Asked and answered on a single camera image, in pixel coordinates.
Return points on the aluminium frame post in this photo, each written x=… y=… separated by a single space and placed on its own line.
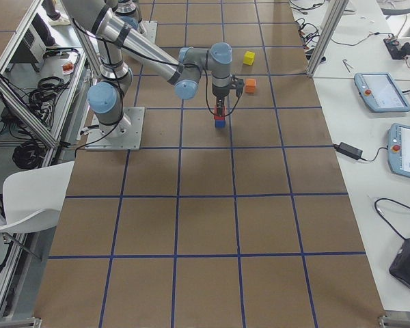
x=331 y=19

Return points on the yellow block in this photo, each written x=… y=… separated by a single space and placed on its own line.
x=249 y=58

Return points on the allen key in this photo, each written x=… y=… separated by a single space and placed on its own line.
x=347 y=65

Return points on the far teach pendant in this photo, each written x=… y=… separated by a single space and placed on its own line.
x=380 y=92

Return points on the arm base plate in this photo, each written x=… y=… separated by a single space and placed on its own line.
x=148 y=28
x=126 y=136

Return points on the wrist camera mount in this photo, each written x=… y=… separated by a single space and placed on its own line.
x=238 y=85

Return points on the teach pendant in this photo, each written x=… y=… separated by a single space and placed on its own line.
x=380 y=92
x=398 y=154

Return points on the white chair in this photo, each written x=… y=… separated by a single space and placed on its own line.
x=33 y=199

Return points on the near teach pendant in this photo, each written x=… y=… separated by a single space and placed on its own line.
x=398 y=154

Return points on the black power brick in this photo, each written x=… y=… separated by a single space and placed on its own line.
x=348 y=150

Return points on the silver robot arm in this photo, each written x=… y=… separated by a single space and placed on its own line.
x=116 y=25

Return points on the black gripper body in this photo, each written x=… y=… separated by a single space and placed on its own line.
x=219 y=92

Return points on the blue block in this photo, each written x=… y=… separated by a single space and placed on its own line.
x=220 y=123

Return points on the orange block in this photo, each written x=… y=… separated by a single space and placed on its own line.
x=250 y=86

